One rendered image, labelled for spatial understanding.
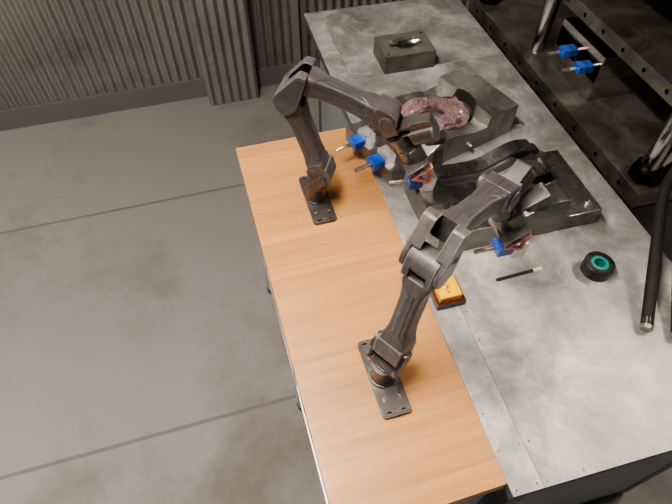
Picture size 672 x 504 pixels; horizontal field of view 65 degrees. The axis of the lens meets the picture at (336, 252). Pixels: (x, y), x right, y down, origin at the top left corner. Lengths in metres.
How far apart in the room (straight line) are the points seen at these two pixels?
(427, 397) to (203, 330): 1.27
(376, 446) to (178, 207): 1.86
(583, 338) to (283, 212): 0.88
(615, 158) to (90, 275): 2.19
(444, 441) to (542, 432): 0.22
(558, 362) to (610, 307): 0.24
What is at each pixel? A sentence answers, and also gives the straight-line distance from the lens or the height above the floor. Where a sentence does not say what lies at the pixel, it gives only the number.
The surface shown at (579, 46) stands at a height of 0.92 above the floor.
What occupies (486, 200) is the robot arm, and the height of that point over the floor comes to 1.22.
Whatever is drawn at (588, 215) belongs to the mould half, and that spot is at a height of 0.84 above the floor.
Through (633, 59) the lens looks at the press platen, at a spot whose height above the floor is 1.02.
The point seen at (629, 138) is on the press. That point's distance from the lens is 2.09.
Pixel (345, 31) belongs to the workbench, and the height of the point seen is 0.80.
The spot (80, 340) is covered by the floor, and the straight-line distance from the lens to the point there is 2.46.
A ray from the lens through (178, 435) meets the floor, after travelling 2.15.
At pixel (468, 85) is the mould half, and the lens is 1.91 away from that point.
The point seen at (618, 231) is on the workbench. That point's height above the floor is 0.80.
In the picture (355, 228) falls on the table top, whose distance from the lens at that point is 1.53.
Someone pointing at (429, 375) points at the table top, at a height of 0.80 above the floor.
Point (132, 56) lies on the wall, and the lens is 3.30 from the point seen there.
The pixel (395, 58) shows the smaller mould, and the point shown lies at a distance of 2.09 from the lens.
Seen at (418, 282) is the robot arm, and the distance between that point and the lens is 1.01.
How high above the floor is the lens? 1.97
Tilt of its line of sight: 53 degrees down
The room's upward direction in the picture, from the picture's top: straight up
